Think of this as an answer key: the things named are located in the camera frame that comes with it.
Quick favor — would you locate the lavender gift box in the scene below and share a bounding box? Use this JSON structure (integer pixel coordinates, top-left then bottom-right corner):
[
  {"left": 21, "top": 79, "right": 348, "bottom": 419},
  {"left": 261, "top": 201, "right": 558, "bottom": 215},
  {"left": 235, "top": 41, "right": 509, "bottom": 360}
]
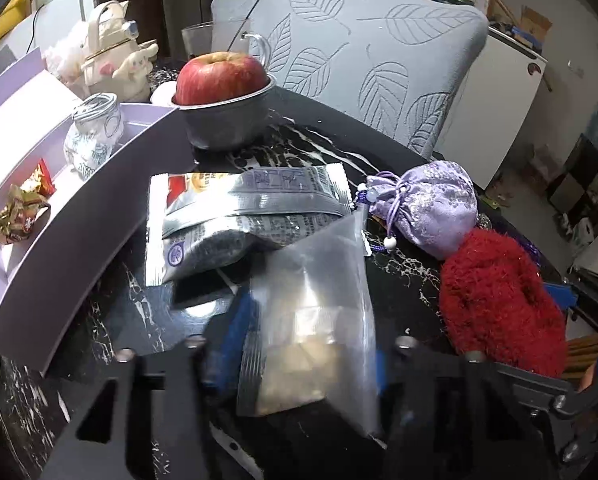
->
[{"left": 0, "top": 47, "right": 193, "bottom": 376}]

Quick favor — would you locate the red fuzzy sock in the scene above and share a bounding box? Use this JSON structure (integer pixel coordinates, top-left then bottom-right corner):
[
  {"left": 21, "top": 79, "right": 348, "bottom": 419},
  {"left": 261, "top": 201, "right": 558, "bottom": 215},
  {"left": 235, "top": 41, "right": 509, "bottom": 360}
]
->
[{"left": 439, "top": 230, "right": 570, "bottom": 379}]

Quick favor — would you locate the white cabinet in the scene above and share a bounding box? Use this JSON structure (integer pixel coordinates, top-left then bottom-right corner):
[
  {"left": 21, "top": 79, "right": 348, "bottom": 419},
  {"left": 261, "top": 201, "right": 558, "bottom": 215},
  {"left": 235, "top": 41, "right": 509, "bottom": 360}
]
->
[{"left": 431, "top": 25, "right": 548, "bottom": 191}]

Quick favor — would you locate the cream character teapot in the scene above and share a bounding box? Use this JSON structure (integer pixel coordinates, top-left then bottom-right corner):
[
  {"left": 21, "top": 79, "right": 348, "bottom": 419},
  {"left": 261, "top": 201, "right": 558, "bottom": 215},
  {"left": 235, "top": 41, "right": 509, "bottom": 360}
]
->
[{"left": 79, "top": 1, "right": 160, "bottom": 104}]

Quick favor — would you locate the metal bowl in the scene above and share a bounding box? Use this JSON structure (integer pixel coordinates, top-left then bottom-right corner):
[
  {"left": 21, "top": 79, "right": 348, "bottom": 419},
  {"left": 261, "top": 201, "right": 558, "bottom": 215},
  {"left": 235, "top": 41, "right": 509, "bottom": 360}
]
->
[{"left": 170, "top": 75, "right": 278, "bottom": 151}]

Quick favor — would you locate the black power cord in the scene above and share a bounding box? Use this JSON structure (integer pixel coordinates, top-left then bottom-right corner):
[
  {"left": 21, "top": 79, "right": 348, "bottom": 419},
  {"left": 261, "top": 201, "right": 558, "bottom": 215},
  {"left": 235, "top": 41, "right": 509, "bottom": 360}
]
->
[{"left": 26, "top": 2, "right": 48, "bottom": 54}]

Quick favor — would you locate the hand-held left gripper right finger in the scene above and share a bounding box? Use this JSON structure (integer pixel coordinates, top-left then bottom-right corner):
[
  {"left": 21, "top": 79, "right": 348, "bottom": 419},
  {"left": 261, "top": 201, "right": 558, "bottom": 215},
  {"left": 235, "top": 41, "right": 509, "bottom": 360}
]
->
[{"left": 374, "top": 335, "right": 567, "bottom": 480}]

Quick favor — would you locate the leaf-pattern covered chair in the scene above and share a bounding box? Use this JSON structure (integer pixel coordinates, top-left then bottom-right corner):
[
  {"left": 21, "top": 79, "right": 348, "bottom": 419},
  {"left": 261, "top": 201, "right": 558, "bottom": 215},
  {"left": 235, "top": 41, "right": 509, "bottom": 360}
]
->
[{"left": 210, "top": 0, "right": 490, "bottom": 161}]

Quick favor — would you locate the white tissue pack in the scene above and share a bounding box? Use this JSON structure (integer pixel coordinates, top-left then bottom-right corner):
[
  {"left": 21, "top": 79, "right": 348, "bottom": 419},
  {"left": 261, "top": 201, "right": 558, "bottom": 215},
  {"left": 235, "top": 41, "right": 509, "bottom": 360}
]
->
[{"left": 150, "top": 82, "right": 180, "bottom": 109}]

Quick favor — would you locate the translucent zip bag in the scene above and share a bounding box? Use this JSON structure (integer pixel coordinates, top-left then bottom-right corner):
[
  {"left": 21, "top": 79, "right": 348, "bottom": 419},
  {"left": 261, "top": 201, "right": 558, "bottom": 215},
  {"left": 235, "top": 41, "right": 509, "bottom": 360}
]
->
[{"left": 236, "top": 205, "right": 386, "bottom": 438}]

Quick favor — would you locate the silver snack packet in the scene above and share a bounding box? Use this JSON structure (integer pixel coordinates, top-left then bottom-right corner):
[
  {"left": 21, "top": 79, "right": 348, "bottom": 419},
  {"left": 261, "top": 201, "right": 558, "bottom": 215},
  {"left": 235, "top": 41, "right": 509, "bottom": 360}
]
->
[{"left": 146, "top": 165, "right": 353, "bottom": 288}]

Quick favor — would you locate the red apple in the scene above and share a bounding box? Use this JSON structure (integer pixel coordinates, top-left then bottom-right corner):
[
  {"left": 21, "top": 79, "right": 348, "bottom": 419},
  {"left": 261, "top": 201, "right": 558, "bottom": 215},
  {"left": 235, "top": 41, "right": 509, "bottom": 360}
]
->
[{"left": 175, "top": 51, "right": 270, "bottom": 107}]

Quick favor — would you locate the gold candy bag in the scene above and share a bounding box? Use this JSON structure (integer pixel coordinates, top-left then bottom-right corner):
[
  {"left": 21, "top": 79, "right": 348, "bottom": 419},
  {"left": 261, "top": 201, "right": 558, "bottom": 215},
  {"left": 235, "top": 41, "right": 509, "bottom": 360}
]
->
[{"left": 0, "top": 158, "right": 58, "bottom": 245}]

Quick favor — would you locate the lavender brocade pouch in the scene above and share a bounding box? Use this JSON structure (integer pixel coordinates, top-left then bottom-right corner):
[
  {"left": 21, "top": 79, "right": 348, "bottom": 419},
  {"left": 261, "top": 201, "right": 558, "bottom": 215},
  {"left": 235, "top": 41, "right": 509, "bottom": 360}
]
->
[{"left": 351, "top": 160, "right": 480, "bottom": 262}]

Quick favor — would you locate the open cardboard box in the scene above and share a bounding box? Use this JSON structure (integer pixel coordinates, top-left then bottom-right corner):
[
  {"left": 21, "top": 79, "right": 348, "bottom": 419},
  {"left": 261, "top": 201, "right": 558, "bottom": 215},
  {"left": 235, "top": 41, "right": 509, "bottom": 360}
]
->
[{"left": 511, "top": 6, "right": 554, "bottom": 49}]

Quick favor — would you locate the glass mug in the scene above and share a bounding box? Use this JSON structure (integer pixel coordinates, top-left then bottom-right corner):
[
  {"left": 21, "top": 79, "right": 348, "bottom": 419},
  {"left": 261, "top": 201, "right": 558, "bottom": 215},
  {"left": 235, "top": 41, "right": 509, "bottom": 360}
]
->
[{"left": 181, "top": 20, "right": 273, "bottom": 69}]

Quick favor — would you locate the white refrigerator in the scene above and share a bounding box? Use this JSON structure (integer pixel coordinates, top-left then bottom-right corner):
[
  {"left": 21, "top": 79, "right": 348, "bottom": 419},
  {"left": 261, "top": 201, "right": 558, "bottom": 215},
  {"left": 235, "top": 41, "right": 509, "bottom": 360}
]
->
[{"left": 9, "top": 0, "right": 100, "bottom": 56}]

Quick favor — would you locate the bamboo pole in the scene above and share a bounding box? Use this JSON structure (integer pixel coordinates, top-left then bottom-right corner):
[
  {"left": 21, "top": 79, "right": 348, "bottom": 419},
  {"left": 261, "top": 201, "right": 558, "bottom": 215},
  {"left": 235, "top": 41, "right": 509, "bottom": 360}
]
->
[{"left": 461, "top": 0, "right": 554, "bottom": 92}]

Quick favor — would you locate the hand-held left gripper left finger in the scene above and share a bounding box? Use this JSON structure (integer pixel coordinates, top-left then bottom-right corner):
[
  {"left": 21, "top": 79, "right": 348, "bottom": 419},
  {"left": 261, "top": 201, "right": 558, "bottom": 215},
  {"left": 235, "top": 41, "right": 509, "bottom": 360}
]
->
[{"left": 39, "top": 292, "right": 260, "bottom": 480}]

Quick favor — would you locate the metal stirrer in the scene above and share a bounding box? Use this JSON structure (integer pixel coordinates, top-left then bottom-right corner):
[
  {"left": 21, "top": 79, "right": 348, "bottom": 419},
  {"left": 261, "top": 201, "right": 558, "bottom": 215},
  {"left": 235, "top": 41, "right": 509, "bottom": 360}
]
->
[{"left": 229, "top": 0, "right": 261, "bottom": 54}]

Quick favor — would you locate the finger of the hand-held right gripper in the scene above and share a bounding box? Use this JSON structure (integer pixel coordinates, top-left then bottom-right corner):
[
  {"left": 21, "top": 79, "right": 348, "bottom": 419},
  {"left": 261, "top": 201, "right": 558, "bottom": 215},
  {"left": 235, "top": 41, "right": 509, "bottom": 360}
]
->
[
  {"left": 499, "top": 360, "right": 598, "bottom": 467},
  {"left": 544, "top": 269, "right": 598, "bottom": 322}
]

